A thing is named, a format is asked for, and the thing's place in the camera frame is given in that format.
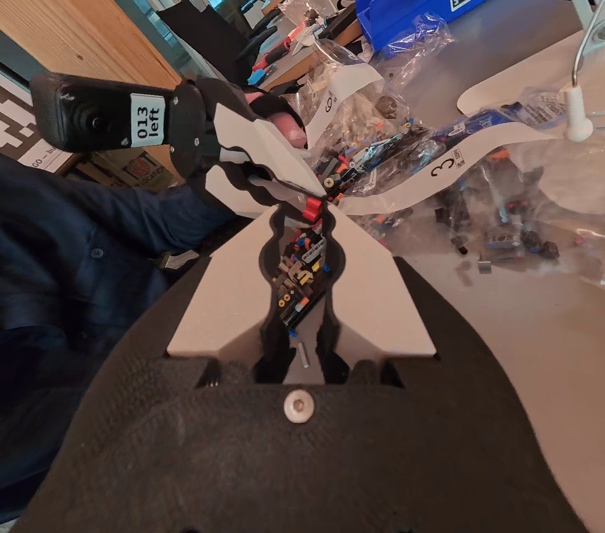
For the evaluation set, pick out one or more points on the white wooden book stand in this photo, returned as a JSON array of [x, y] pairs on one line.
[[520, 79]]

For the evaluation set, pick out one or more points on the brown cardboard box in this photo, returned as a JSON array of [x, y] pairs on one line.
[[137, 169]]

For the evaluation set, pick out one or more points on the light grey lego axle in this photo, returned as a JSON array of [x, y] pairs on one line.
[[304, 356]]

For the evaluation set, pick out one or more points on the person's left forearm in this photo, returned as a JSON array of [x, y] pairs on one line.
[[142, 207]]

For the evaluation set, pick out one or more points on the person's left hand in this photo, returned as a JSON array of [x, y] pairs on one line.
[[293, 131]]

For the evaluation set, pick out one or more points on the black white patterned sign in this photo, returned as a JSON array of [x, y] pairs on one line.
[[19, 126]]

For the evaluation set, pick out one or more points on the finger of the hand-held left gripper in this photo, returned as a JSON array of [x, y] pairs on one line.
[[264, 145], [220, 185]]

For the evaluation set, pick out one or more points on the red lego connector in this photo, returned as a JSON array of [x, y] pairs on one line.
[[312, 209]]

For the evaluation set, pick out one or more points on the clear crimped plastic bag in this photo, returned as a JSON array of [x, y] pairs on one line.
[[416, 41]]

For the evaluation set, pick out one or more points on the partly built lego car chassis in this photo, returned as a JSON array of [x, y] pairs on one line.
[[297, 268]]

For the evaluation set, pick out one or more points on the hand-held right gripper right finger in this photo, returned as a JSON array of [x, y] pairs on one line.
[[383, 306]]

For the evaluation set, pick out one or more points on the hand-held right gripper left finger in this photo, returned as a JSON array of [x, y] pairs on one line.
[[222, 306]]

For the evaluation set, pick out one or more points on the black chair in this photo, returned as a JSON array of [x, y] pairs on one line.
[[208, 37]]

